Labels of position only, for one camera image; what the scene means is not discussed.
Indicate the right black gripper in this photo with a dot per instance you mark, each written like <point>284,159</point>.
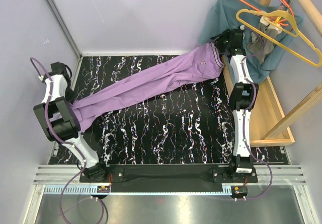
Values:
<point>221,36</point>

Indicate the purple trousers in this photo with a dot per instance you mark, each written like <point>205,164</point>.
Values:
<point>201,64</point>

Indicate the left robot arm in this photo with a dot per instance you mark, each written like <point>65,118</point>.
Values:
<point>60,124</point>

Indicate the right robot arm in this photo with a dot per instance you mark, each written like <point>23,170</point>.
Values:
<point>241,102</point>

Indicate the yellow plastic hanger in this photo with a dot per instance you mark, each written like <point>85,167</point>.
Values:
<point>295,32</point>

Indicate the grey beige cloth bag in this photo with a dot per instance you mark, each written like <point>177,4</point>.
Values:
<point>259,45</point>

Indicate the teal t-shirt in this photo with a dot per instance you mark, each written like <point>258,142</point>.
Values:
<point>222,16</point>

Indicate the wooden clothes rack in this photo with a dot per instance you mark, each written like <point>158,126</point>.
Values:
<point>272,126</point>

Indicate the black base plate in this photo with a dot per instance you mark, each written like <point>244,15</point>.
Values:
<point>170,178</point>

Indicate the aluminium frame rail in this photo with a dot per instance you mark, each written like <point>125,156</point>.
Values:
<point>63,27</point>

